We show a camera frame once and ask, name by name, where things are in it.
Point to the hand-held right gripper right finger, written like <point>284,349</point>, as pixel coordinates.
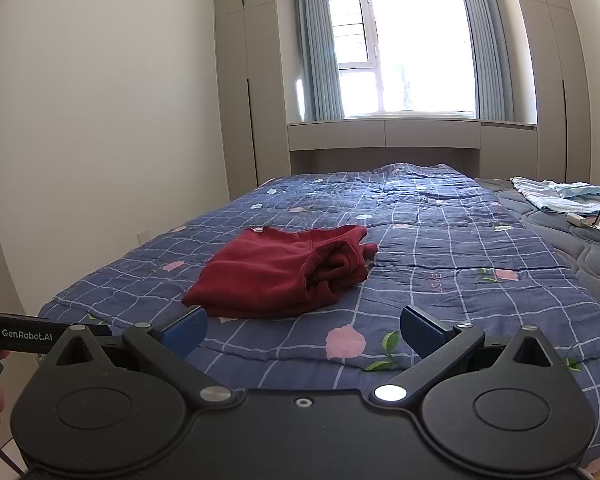
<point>422,331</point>

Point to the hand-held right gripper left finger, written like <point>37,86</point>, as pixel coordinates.
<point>182,331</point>

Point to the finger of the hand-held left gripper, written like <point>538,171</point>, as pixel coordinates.
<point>92,330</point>

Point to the red long-sleeved sweater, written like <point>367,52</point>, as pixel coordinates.
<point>270,275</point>

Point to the blue checked quilt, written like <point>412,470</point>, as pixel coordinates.
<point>455,270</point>

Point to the light blue cloth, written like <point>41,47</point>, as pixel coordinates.
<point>545,195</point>

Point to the white charger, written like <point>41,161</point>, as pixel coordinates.
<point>576,219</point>

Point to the beige window cabinet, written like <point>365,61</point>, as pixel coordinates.
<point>380,132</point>

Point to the tall beige wardrobe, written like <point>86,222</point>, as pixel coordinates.
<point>250,85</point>
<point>550,85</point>

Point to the window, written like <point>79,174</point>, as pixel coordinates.
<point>410,50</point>

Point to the blue curtain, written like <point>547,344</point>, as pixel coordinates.
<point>487,45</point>
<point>320,50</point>

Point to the wall socket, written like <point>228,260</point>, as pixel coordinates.
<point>143,235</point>

